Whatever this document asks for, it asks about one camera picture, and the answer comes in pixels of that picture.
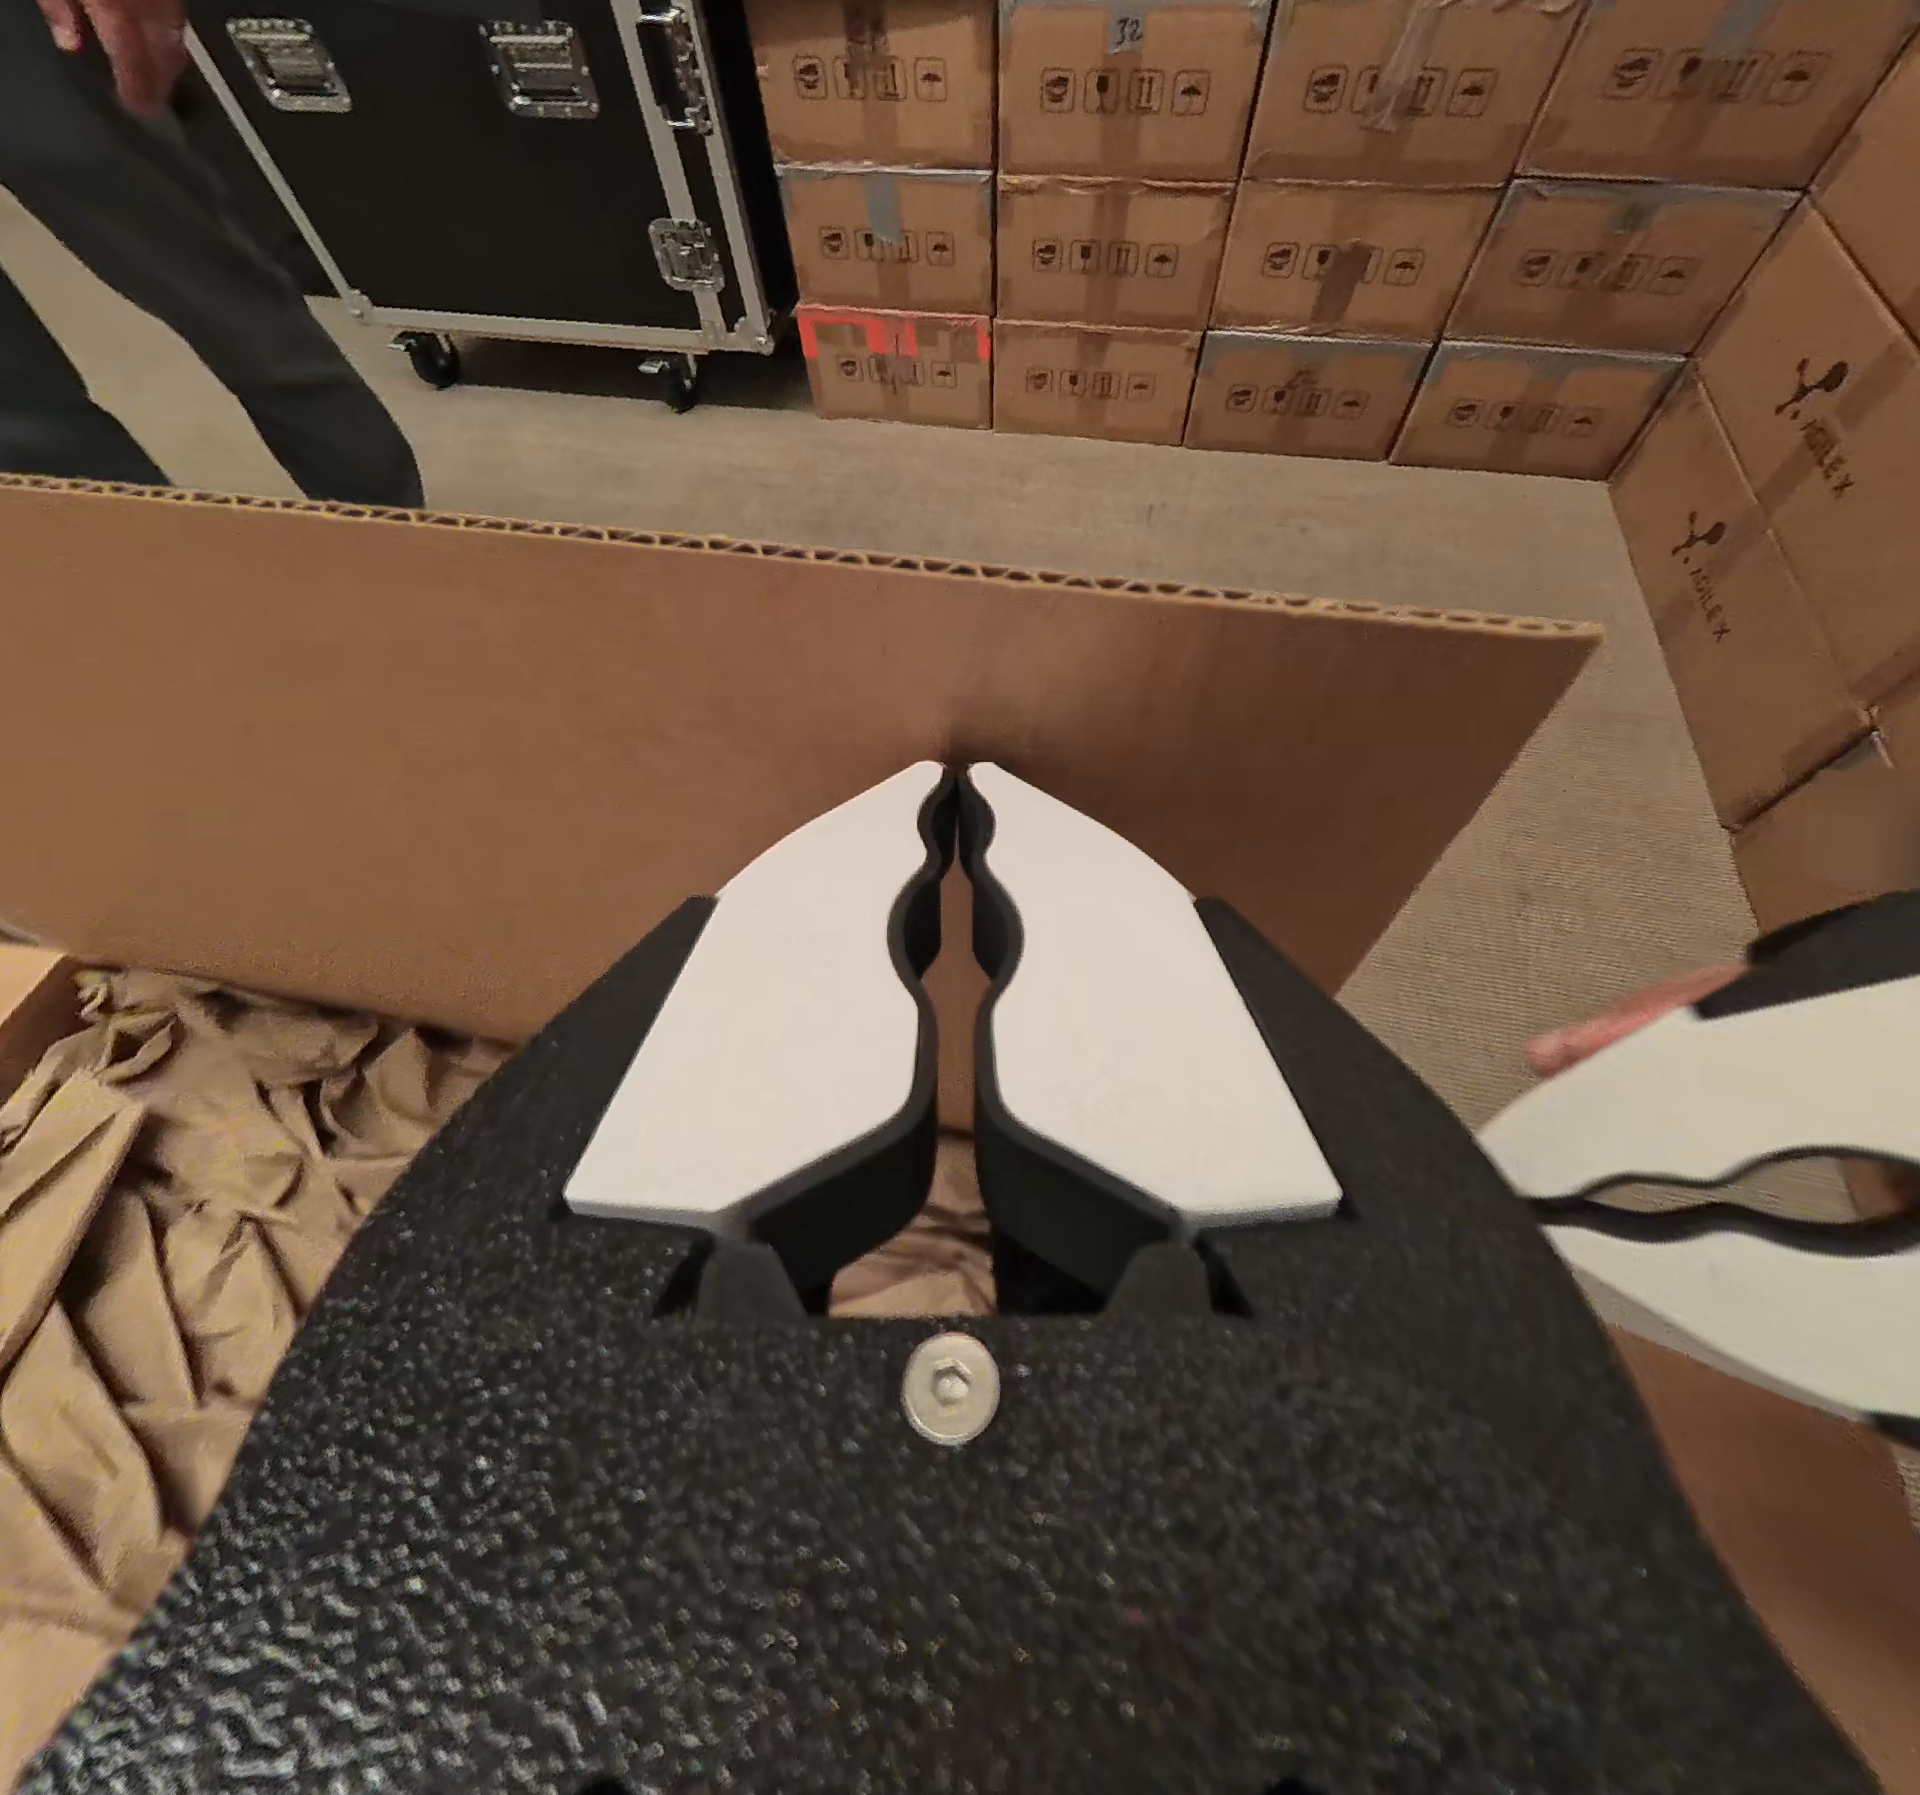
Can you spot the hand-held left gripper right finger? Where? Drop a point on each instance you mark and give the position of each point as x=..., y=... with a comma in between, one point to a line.
x=1156, y=1045

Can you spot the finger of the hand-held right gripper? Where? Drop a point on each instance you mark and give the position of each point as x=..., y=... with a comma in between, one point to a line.
x=1770, y=1300
x=1725, y=1089

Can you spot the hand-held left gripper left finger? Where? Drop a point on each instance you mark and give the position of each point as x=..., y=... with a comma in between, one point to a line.
x=779, y=1045

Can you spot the large cardboard box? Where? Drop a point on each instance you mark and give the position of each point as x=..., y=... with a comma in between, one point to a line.
x=448, y=775

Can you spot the brown packing paper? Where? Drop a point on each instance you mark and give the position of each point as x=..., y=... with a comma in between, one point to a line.
x=224, y=1224

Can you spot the person's right hand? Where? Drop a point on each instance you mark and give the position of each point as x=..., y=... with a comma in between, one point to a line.
x=1619, y=1023

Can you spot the small black caster wheel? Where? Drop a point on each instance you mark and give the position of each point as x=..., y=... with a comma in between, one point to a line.
x=672, y=383
x=428, y=362

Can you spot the black road case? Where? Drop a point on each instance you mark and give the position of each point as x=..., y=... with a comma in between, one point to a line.
x=448, y=206

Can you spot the bystander in dark trousers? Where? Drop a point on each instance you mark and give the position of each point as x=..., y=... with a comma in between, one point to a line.
x=150, y=325

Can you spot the stack of taped cardboard cartons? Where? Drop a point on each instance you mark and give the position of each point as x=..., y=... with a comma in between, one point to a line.
x=1351, y=100

